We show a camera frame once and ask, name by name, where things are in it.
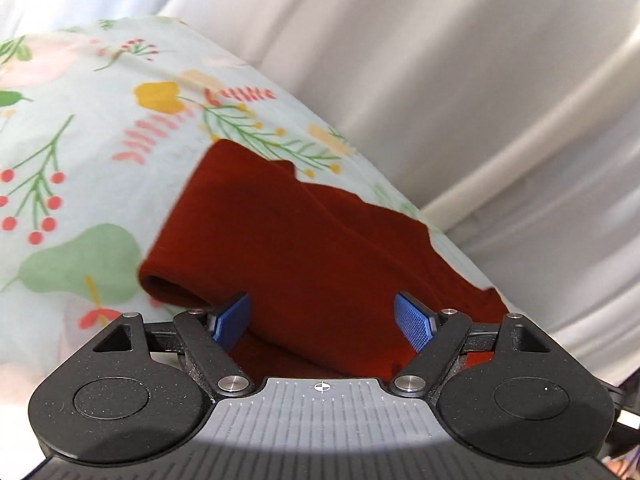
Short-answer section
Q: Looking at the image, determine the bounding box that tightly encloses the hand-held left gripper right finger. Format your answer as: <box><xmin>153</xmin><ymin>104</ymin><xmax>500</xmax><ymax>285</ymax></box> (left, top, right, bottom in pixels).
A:
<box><xmin>390</xmin><ymin>293</ymin><xmax>551</xmax><ymax>399</ymax></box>

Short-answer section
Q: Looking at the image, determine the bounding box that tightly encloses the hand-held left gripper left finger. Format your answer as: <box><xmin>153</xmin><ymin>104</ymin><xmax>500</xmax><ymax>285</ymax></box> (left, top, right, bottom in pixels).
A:
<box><xmin>93</xmin><ymin>293</ymin><xmax>254</xmax><ymax>397</ymax></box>

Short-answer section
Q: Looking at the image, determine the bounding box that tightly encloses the rust red knitted garment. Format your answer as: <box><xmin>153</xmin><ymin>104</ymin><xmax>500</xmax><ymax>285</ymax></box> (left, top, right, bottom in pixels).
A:
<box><xmin>137</xmin><ymin>139</ymin><xmax>512</xmax><ymax>379</ymax></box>

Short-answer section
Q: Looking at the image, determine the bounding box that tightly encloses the floral printed bedsheet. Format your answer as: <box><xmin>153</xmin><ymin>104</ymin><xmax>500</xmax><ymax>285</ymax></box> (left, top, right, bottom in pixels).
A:
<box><xmin>0</xmin><ymin>17</ymin><xmax>507</xmax><ymax>401</ymax></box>

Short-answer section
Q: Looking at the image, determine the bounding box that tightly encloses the white draped cloth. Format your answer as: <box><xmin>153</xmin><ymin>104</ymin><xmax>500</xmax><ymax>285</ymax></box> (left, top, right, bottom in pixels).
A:
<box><xmin>0</xmin><ymin>0</ymin><xmax>640</xmax><ymax>386</ymax></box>

